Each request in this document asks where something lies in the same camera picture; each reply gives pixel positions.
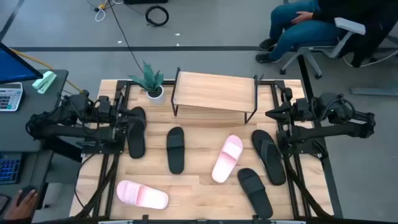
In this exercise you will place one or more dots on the mint green stapler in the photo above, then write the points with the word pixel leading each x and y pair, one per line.
pixel 45 81

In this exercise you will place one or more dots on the wooden shelf black metal frame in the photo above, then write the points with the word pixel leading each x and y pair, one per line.
pixel 214 91

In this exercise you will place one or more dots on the computer monitor blue screen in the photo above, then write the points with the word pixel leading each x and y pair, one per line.
pixel 15 67

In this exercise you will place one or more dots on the white plant pot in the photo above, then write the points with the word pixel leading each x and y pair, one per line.
pixel 157 98

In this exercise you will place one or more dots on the black computer mouse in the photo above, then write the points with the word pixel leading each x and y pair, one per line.
pixel 26 190

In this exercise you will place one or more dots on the black flip-flop white-edged sole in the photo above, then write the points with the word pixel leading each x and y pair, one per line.
pixel 136 143
pixel 273 168

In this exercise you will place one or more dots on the pink slide sandal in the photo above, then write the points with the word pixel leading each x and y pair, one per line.
pixel 130 191
pixel 224 168

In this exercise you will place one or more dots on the person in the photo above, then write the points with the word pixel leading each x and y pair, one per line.
pixel 298 31

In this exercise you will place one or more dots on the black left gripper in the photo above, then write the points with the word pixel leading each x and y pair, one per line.
pixel 107 117

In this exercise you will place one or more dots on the dark grey desk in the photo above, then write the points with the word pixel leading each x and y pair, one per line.
pixel 18 130

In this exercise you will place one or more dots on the green artificial plant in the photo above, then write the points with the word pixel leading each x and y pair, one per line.
pixel 150 79

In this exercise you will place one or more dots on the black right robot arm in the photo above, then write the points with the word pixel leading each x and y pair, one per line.
pixel 326 130

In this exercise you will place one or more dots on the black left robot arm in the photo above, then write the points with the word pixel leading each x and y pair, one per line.
pixel 62 130

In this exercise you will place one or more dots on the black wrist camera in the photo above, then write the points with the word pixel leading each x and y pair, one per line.
pixel 286 94
pixel 104 102

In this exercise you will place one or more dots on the black keyboard blue backlight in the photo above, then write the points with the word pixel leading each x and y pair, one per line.
pixel 9 169

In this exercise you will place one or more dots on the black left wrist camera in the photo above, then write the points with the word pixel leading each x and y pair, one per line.
pixel 104 102

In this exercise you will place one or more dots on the grey desk calculator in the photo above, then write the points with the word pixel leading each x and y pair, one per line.
pixel 11 98

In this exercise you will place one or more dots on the black slide sandal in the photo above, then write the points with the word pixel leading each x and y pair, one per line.
pixel 175 161
pixel 258 202

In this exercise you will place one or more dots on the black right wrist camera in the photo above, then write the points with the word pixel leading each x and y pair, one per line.
pixel 286 94

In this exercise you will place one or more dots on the black box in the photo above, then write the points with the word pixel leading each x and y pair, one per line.
pixel 146 1

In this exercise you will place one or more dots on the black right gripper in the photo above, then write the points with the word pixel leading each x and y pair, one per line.
pixel 298 110

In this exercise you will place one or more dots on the black aluminium table frame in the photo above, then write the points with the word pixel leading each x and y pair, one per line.
pixel 269 83

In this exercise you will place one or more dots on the grey office chair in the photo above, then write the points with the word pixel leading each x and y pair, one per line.
pixel 349 25

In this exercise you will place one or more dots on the person's hand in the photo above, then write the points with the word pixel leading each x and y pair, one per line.
pixel 21 208

